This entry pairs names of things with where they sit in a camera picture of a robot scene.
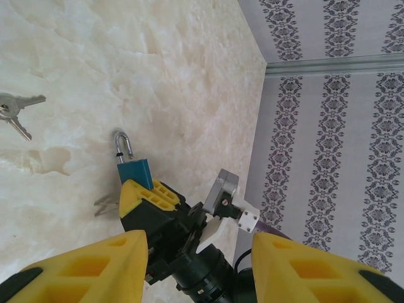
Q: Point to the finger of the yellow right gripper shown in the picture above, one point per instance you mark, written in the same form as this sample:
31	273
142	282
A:
167	199
131	199

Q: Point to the aluminium frame post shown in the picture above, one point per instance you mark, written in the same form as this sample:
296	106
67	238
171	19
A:
331	64

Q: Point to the white right camera mount bracket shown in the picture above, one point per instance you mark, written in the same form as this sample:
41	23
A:
214	232

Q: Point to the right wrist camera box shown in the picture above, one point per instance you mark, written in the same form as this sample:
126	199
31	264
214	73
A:
222	189

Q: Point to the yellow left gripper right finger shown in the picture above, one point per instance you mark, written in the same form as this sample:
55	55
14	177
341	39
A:
315	271

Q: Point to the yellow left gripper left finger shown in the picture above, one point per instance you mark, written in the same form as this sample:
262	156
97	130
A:
79	271

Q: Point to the blue padlock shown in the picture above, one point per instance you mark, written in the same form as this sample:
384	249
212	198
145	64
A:
135	173

